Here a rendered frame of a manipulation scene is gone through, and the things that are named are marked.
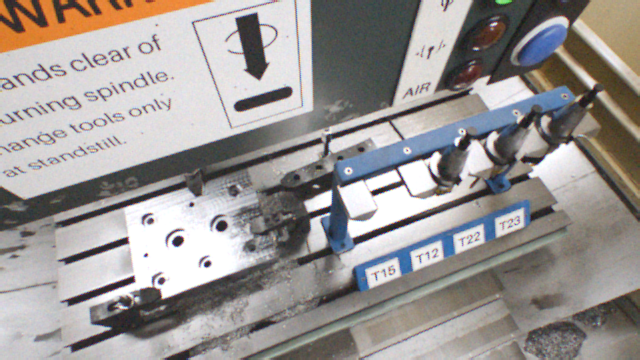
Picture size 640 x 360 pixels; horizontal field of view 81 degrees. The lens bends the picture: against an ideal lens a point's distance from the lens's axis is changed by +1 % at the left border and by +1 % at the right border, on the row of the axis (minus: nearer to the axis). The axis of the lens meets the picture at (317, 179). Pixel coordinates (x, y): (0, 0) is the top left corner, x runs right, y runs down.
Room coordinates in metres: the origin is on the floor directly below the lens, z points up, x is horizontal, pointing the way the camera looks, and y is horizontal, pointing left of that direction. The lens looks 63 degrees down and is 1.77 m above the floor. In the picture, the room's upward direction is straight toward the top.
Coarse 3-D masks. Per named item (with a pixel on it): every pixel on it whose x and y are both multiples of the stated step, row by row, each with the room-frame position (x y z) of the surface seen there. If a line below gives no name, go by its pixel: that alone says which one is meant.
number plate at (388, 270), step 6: (396, 258) 0.21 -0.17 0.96; (378, 264) 0.20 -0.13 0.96; (384, 264) 0.20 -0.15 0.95; (390, 264) 0.20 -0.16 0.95; (396, 264) 0.20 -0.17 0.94; (366, 270) 0.19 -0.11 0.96; (372, 270) 0.19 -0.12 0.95; (378, 270) 0.19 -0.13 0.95; (384, 270) 0.19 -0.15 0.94; (390, 270) 0.19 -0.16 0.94; (396, 270) 0.19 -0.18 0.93; (372, 276) 0.18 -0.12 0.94; (378, 276) 0.18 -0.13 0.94; (384, 276) 0.18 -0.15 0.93; (390, 276) 0.18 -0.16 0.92; (396, 276) 0.18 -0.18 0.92; (372, 282) 0.17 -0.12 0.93; (378, 282) 0.17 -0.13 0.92
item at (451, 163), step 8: (456, 144) 0.30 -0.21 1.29; (448, 152) 0.30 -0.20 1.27; (456, 152) 0.29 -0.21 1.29; (464, 152) 0.29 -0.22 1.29; (440, 160) 0.30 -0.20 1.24; (448, 160) 0.29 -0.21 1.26; (456, 160) 0.28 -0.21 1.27; (464, 160) 0.28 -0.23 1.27; (440, 168) 0.29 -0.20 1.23; (448, 168) 0.28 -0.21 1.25; (456, 168) 0.28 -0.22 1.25; (448, 176) 0.28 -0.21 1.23; (456, 176) 0.28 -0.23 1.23
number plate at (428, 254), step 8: (440, 240) 0.25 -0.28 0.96; (424, 248) 0.24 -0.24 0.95; (432, 248) 0.24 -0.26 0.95; (440, 248) 0.24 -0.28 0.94; (416, 256) 0.22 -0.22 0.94; (424, 256) 0.22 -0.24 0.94; (432, 256) 0.22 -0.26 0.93; (440, 256) 0.23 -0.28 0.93; (416, 264) 0.21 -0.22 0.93; (424, 264) 0.21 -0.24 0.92
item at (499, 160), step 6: (492, 138) 0.35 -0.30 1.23; (486, 144) 0.34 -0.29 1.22; (486, 150) 0.33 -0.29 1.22; (492, 150) 0.33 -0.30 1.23; (522, 150) 0.33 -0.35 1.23; (492, 156) 0.32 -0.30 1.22; (498, 156) 0.32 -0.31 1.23; (504, 156) 0.32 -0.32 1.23; (516, 156) 0.32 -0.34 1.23; (522, 156) 0.32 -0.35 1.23; (498, 162) 0.31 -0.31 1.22; (504, 162) 0.31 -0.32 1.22; (510, 162) 0.31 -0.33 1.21; (516, 162) 0.31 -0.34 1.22
